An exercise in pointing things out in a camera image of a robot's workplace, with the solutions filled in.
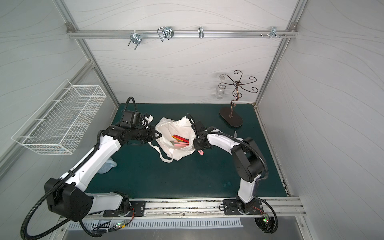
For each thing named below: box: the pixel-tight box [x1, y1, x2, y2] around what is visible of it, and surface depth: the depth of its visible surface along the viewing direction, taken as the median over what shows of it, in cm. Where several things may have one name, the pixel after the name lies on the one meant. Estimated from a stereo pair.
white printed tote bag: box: [148, 116, 197, 162], surface depth 92 cm
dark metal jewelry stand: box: [218, 70, 259, 128], surface depth 98 cm
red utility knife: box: [173, 134, 190, 144], surface depth 100 cm
